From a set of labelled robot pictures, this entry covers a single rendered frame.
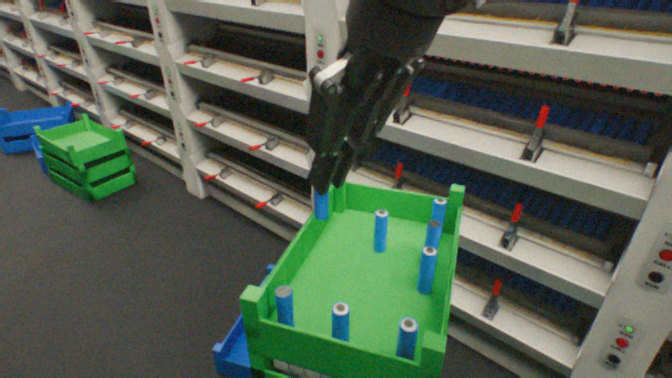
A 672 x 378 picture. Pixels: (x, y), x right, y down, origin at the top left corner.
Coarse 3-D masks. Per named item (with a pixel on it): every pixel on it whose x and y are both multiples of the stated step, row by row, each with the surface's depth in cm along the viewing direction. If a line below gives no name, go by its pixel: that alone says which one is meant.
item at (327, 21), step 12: (312, 0) 88; (324, 0) 86; (312, 12) 89; (324, 12) 87; (312, 24) 91; (324, 24) 88; (336, 24) 86; (312, 36) 92; (336, 36) 88; (312, 48) 93; (336, 48) 89; (312, 60) 95; (312, 156) 108; (312, 192) 114; (312, 204) 116
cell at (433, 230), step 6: (432, 222) 54; (438, 222) 54; (426, 228) 54; (432, 228) 53; (438, 228) 53; (426, 234) 54; (432, 234) 54; (438, 234) 54; (426, 240) 55; (432, 240) 54; (438, 240) 54; (426, 246) 55; (432, 246) 54; (438, 246) 55
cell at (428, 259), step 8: (424, 248) 50; (432, 248) 49; (424, 256) 49; (432, 256) 49; (424, 264) 49; (432, 264) 49; (424, 272) 50; (432, 272) 50; (424, 280) 51; (432, 280) 51; (424, 288) 51
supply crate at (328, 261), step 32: (352, 192) 66; (384, 192) 64; (416, 192) 63; (320, 224) 62; (352, 224) 65; (416, 224) 65; (448, 224) 62; (288, 256) 51; (320, 256) 58; (352, 256) 58; (384, 256) 58; (416, 256) 58; (448, 256) 58; (256, 288) 42; (320, 288) 53; (352, 288) 53; (384, 288) 53; (416, 288) 53; (448, 288) 46; (256, 320) 42; (320, 320) 48; (352, 320) 48; (384, 320) 48; (416, 320) 48; (256, 352) 45; (288, 352) 43; (320, 352) 41; (352, 352) 39; (384, 352) 44; (416, 352) 44
